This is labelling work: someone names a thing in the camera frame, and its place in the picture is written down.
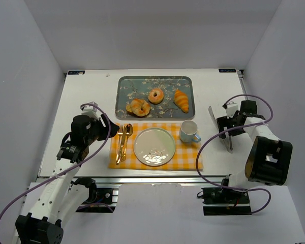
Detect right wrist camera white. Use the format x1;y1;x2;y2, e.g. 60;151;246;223
223;102;239;118

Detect gold knife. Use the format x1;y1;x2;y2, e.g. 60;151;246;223
118;124;129;163

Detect sugared bagel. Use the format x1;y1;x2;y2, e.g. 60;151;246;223
148;88;164;104

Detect cream and green plate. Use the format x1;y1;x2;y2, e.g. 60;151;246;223
133;128;176;167

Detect blue table label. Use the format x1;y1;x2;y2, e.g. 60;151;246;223
218;68;236;73
67;70;85;75

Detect bread slice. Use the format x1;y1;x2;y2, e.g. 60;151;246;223
126;104;133;113

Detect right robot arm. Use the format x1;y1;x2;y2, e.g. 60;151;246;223
108;100;293;192

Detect right blue table label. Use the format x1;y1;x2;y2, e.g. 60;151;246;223
218;68;236;73

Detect yellow checkered cloth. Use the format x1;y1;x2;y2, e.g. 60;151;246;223
108;123;201;171

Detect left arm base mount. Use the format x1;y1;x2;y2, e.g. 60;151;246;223
69;177;116;213

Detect striped croissant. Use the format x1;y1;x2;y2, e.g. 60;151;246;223
173;89;189;113

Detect gold spoon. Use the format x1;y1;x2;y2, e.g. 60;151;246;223
121;124;133;162

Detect metal serving tongs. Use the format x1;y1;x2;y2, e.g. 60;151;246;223
208;105;233;152

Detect blue floral serving tray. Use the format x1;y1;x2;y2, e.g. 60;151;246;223
115;76;195;120

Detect left blue table label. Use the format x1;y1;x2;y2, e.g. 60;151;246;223
67;70;85;75

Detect aluminium table rail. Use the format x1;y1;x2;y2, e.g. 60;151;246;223
37;174;280;186

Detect gold fork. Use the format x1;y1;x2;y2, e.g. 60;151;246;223
116;125;124;165

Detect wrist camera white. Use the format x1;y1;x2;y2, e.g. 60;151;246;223
223;102;239;118
80;102;100;120

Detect light blue mug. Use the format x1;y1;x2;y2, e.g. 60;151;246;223
179;120;201;143

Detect knotted bread roll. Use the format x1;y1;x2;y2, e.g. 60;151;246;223
131;98;150;117

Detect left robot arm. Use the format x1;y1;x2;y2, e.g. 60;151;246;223
15;114;119;243

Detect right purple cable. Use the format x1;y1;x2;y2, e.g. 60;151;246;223
195;94;275;215

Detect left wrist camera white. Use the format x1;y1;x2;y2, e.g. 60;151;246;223
80;102;100;120

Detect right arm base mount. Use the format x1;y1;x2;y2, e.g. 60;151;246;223
197;188;252;216

